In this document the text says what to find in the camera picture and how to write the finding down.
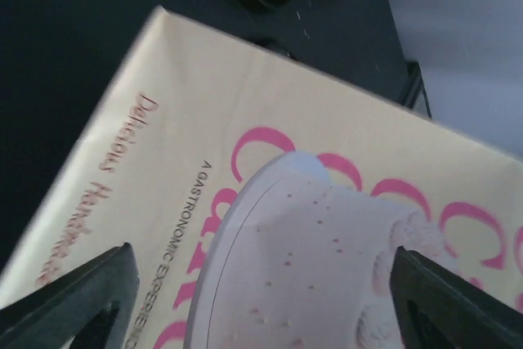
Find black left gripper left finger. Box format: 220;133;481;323
1;243;140;348

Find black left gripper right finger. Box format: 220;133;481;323
390;248;522;349

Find cake print paper bag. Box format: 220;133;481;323
1;8;522;348

